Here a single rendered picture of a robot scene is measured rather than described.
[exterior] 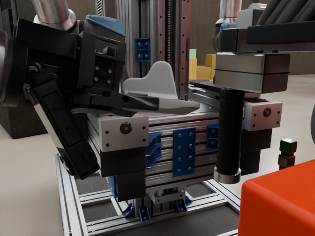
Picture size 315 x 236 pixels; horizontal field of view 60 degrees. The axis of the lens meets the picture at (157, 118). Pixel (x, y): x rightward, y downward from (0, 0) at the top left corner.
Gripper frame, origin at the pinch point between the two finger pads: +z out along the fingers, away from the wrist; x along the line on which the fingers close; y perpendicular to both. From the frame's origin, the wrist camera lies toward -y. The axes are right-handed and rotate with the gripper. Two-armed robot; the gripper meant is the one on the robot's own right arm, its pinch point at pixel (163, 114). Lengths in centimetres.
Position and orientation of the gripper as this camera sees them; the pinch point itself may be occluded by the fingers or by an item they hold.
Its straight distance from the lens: 38.8
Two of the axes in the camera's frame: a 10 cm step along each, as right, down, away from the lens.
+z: 8.2, 1.1, 5.7
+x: -5.7, 0.2, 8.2
